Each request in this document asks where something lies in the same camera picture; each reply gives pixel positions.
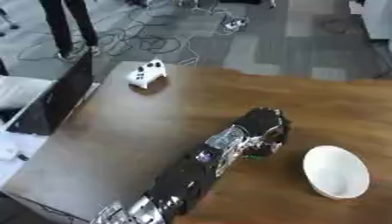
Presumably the white bowl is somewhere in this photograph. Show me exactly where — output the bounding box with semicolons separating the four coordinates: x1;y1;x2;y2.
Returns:
301;144;373;200

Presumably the white game controller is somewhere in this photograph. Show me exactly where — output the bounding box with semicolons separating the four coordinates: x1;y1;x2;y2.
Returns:
125;59;169;90

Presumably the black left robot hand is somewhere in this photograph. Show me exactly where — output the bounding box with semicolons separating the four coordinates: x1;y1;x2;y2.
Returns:
233;107;294;158

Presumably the person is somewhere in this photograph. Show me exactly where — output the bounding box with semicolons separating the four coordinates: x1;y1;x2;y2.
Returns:
38;0;103;61

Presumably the white power strip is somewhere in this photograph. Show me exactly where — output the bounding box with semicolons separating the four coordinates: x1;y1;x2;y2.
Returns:
221;17;251;32

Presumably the white cabinet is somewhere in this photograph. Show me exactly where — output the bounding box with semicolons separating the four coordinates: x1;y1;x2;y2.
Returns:
349;0;392;42

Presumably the black cable tangle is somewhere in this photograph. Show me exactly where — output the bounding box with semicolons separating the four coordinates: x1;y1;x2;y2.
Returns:
17;16;202;67

